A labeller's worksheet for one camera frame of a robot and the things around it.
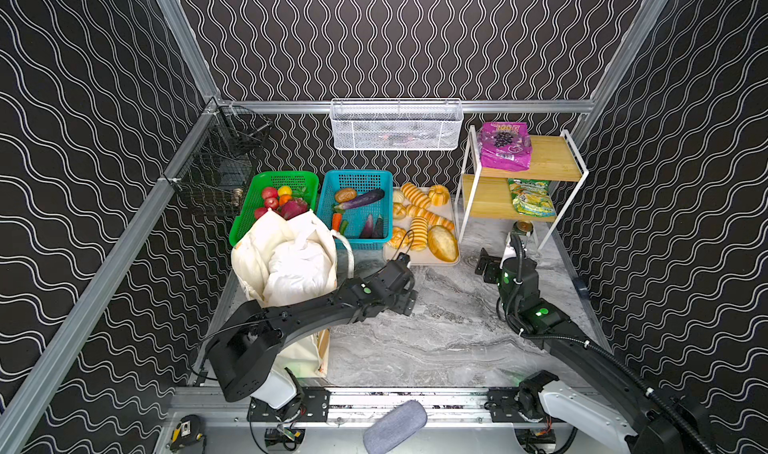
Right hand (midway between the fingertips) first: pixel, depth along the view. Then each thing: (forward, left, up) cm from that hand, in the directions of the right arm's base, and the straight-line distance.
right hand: (503, 253), depth 80 cm
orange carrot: (+25, +51, -15) cm, 58 cm away
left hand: (-8, +25, -8) cm, 27 cm away
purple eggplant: (+34, +42, -14) cm, 56 cm away
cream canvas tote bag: (-26, +48, -3) cm, 55 cm away
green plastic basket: (+33, +75, -12) cm, 83 cm away
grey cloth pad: (-38, +29, -16) cm, 50 cm away
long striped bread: (+26, +16, -15) cm, 35 cm away
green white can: (+17, -12, -9) cm, 22 cm away
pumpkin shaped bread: (+39, +12, -15) cm, 43 cm away
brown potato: (+37, +50, -13) cm, 63 cm away
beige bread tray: (+38, +26, -15) cm, 48 cm away
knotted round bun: (+19, +29, -16) cm, 38 cm away
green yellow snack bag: (+23, -15, -1) cm, 27 cm away
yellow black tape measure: (-40, +77, -14) cm, 88 cm away
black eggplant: (+22, +35, -16) cm, 45 cm away
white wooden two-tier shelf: (+17, +3, +6) cm, 19 cm away
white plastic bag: (-8, +52, +5) cm, 53 cm away
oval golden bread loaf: (+14, +13, -14) cm, 23 cm away
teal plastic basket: (+42, +42, -10) cm, 60 cm away
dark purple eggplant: (+18, +39, -15) cm, 46 cm away
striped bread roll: (+22, +21, -15) cm, 34 cm away
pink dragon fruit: (+25, +66, -8) cm, 72 cm away
